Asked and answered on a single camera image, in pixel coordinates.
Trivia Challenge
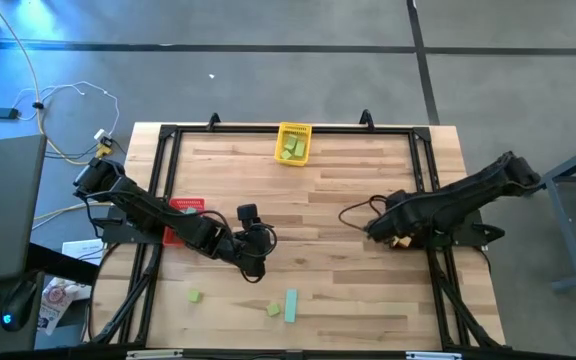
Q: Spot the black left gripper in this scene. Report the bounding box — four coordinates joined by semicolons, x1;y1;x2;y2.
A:
227;203;275;279

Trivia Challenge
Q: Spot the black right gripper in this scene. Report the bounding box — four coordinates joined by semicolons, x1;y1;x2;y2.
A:
365;189;422;245

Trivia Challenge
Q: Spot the long teal block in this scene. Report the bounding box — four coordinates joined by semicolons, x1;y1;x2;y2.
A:
283;288;299;324

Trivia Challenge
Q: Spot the green arch block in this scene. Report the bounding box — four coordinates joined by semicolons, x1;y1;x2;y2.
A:
284;133;308;158

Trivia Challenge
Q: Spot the red plastic basket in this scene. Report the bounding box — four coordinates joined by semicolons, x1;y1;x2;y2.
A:
161;197;206;248

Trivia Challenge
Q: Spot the yellow plastic basket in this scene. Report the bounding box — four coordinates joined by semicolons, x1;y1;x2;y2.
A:
273;122;313;167

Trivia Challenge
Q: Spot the white paper sheet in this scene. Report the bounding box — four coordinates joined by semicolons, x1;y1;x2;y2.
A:
61;238;107;266

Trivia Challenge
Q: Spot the black desk crossbar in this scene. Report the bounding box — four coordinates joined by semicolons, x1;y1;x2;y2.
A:
27;242;100;286

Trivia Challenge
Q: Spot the white snack bag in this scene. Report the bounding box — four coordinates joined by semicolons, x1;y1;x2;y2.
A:
37;277;80;336

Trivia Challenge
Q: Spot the black computer mouse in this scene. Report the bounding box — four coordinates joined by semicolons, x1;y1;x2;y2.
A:
0;279;39;333

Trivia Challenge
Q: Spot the grey laptop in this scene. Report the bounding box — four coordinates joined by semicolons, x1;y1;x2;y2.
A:
0;133;48;286

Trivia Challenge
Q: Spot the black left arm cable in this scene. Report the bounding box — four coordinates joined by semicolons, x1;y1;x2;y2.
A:
182;209;279;285

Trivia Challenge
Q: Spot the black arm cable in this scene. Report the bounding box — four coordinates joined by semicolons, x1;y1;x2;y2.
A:
182;209;279;285
337;194;389;232

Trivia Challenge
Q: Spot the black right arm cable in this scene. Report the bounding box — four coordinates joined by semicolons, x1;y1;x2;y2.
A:
337;194;389;232

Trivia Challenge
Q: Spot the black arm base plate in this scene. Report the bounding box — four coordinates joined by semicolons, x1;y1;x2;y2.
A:
90;214;165;246
417;207;507;250

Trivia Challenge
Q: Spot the black metal table frame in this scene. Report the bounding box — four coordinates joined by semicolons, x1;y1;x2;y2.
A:
87;112;507;351

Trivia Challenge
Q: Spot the white frame bracket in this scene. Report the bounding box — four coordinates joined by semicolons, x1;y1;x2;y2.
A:
406;351;464;360
126;349;184;360

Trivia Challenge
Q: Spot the pale yellow cable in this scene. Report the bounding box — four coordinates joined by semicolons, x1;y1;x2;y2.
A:
32;199;114;224

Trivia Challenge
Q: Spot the white floor cable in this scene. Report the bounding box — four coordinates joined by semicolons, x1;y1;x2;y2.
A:
12;80;121;139

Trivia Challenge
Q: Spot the yellow floor cable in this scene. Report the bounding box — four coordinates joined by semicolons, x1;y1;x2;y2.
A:
0;0;107;166

